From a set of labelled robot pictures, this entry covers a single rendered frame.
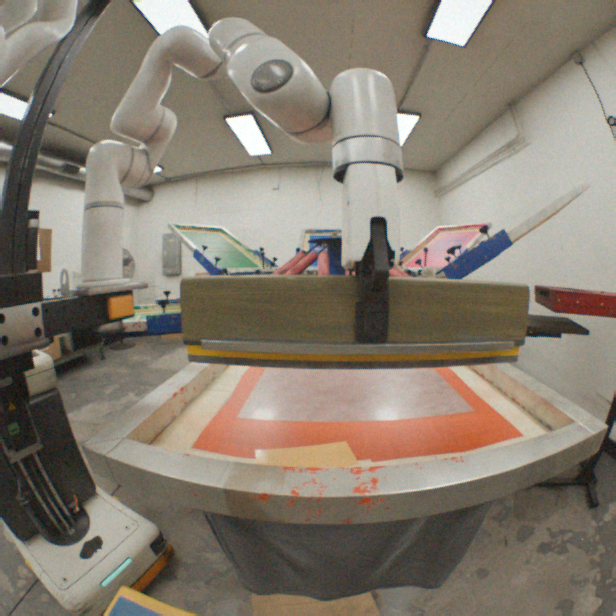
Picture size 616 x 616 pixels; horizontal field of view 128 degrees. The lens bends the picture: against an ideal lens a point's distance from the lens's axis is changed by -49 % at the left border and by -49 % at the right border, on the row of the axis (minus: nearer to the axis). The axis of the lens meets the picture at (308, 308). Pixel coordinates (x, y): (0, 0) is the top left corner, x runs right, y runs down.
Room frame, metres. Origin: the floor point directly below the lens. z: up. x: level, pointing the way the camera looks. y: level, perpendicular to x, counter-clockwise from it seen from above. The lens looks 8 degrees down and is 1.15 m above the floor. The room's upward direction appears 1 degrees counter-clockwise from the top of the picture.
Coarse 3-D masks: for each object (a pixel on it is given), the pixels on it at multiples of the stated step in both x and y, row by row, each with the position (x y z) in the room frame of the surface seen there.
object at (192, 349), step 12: (192, 348) 0.30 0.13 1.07; (516, 348) 0.28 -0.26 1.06; (312, 360) 0.29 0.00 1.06; (324, 360) 0.29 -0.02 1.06; (336, 360) 0.29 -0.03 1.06; (348, 360) 0.29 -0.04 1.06; (360, 360) 0.29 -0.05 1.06; (372, 360) 0.29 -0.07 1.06; (384, 360) 0.29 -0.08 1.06; (396, 360) 0.29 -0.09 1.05
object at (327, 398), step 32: (256, 384) 0.47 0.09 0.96; (288, 384) 0.47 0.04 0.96; (320, 384) 0.47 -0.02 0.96; (352, 384) 0.46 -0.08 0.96; (224, 416) 0.34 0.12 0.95; (256, 416) 0.35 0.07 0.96; (288, 416) 0.35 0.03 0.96; (320, 416) 0.35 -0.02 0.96; (352, 416) 0.35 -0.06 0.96; (224, 448) 0.27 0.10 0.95; (256, 448) 0.27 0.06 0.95; (352, 448) 0.27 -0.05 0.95
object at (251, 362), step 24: (192, 360) 0.30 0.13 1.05; (216, 360) 0.30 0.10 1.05; (240, 360) 0.30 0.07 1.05; (264, 360) 0.30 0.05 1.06; (288, 360) 0.29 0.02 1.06; (408, 360) 0.29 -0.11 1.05; (432, 360) 0.28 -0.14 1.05; (456, 360) 0.28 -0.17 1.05; (480, 360) 0.28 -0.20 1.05; (504, 360) 0.28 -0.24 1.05
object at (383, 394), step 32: (384, 384) 0.45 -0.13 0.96; (416, 384) 0.44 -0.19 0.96; (448, 384) 0.43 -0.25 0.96; (384, 416) 0.34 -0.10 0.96; (416, 416) 0.33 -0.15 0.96; (448, 416) 0.32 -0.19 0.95; (480, 416) 0.30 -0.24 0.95; (384, 448) 0.27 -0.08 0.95; (416, 448) 0.26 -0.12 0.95; (448, 448) 0.25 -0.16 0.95
